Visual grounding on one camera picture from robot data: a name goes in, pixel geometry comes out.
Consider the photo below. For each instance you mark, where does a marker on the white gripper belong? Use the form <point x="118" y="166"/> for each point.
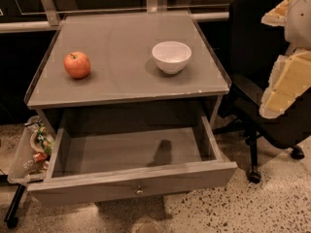
<point x="299" y="23"/>

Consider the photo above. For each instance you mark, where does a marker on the snack packets in bin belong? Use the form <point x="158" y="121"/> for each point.
<point x="42" y="143"/>

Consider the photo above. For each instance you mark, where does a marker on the grey top drawer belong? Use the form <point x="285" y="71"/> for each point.
<point x="94" y="165"/>

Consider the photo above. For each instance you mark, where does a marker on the white ceramic bowl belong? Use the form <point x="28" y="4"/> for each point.
<point x="171" y="57"/>

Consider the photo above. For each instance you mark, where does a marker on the grey drawer cabinet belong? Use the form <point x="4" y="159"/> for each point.
<point x="119" y="48"/>

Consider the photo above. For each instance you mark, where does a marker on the black stand leg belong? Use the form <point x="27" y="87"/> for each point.
<point x="10" y="218"/>

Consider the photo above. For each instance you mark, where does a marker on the black office chair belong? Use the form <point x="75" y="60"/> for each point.
<point x="253" y="47"/>

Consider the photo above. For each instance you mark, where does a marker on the red apple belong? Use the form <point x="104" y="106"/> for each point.
<point x="77" y="64"/>

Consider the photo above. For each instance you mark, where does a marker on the round metal drawer knob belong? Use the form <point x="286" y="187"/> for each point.
<point x="139" y="190"/>

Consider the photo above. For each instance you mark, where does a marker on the metal rail with brackets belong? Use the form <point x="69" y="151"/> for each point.
<point x="47" y="15"/>

